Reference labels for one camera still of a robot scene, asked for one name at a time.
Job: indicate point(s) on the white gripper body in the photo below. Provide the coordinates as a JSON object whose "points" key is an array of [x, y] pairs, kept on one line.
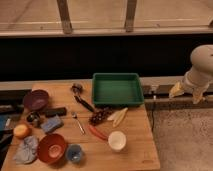
{"points": [[196, 81]]}

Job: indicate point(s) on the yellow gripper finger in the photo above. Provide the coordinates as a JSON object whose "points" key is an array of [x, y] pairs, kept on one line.
{"points": [[198, 96], [176, 90]]}

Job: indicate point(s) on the yellow banana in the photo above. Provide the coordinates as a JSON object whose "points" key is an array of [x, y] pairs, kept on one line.
{"points": [[117, 117]]}

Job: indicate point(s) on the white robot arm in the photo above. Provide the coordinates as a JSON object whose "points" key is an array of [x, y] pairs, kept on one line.
{"points": [[202, 59]]}

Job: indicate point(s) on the green plastic tray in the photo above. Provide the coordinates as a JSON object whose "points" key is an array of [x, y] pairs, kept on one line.
{"points": [[116, 90]]}

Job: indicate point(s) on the white cup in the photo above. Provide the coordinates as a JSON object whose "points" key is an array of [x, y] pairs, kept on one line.
{"points": [[117, 141]]}

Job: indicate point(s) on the bunch of dark grapes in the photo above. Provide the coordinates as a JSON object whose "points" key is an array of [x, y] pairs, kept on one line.
{"points": [[100, 116]]}

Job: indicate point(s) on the metal spoon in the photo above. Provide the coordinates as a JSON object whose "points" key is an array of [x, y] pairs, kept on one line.
{"points": [[74, 116]]}

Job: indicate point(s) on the small blue bowl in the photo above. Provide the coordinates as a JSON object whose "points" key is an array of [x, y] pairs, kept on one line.
{"points": [[74, 153]]}

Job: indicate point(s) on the blue sponge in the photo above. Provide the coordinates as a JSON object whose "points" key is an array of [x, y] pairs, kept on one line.
{"points": [[51, 124]]}

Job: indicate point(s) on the black rectangular block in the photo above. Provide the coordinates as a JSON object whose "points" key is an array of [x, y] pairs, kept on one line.
{"points": [[61, 111]]}

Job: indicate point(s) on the red bowl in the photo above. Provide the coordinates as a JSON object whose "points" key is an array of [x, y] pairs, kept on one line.
{"points": [[51, 148]]}

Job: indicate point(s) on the purple bowl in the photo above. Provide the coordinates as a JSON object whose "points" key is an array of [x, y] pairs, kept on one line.
{"points": [[36, 99]]}

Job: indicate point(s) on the small dark metal cup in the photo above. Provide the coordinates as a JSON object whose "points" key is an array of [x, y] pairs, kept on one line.
{"points": [[34, 119]]}

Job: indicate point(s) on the orange fruit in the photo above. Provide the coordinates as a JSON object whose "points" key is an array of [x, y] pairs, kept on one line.
{"points": [[21, 131]]}

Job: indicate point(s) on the grey crumpled cloth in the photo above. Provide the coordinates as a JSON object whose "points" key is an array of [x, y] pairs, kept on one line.
{"points": [[27, 150]]}

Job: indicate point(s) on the black handled ice cream scoop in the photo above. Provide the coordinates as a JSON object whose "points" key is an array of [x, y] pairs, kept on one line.
{"points": [[77, 89]]}

